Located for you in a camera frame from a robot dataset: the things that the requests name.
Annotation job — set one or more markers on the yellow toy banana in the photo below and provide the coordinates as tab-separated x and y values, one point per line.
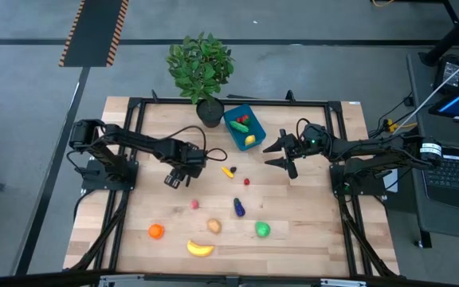
199	249

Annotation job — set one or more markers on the white rod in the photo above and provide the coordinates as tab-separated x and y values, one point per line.
440	90

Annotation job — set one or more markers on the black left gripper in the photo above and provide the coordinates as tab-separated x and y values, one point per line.
191	159

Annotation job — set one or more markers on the pink toy peach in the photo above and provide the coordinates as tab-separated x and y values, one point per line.
194	204

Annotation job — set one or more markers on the black stand leg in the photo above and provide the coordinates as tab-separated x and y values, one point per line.
452	36

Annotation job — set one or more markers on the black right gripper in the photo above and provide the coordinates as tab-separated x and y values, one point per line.
295	149

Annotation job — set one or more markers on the black power adapter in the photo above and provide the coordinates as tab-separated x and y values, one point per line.
448	73

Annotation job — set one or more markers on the grey side desk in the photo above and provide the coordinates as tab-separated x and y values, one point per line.
444	227

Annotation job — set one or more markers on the blue plastic tupperware container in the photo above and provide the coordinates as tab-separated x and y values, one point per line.
254	128

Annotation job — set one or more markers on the small yellow toy pepper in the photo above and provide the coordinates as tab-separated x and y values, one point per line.
227	171

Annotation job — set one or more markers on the tan toy potato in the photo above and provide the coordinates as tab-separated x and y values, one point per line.
214	226

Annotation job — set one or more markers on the orange toy orange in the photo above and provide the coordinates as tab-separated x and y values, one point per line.
155	231

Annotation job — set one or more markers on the green plant in black pot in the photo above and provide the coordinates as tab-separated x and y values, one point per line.
199	65

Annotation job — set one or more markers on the green toy cucumber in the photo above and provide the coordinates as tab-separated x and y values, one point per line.
239	126

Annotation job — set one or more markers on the black aluminium table frame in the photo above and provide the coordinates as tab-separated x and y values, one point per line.
317	103

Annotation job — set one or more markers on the red toy strawberry green leaves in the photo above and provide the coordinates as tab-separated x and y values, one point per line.
245	119

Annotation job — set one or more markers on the yellow toy lemon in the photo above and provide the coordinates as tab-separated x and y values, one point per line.
250	140

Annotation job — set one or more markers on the purple toy eggplant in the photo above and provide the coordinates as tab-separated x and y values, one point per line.
239	209

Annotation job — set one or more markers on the black crossbeam with silver brackets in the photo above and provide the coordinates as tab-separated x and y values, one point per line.
54	279

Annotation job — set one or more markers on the white paper sheet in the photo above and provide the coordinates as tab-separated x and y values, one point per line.
393	183

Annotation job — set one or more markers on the black mat orange striped edges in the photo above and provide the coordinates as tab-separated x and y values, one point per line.
94	32

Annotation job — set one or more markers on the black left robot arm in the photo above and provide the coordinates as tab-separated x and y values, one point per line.
142	140

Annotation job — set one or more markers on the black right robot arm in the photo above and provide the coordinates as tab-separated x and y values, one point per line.
365	147

